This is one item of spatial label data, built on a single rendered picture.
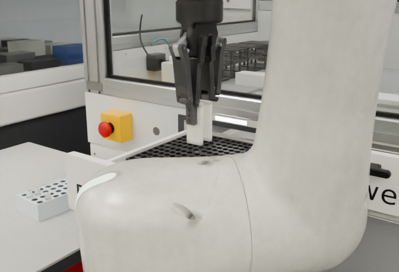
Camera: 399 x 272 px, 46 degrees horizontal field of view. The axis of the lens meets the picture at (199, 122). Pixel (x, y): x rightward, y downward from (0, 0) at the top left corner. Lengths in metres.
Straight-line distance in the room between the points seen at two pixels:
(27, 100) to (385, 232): 1.15
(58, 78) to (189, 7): 1.02
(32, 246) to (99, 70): 0.53
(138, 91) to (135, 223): 0.81
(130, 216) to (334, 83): 0.20
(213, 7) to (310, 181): 0.38
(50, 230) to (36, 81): 0.76
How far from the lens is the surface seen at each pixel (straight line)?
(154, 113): 1.17
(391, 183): 0.92
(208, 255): 0.44
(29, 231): 0.99
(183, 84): 0.74
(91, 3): 1.27
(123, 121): 1.20
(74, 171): 0.88
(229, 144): 1.01
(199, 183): 0.44
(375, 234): 0.98
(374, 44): 0.39
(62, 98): 1.72
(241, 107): 1.02
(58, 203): 1.04
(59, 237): 0.96
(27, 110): 1.64
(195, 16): 0.73
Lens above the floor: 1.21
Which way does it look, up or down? 15 degrees down
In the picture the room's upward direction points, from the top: straight up
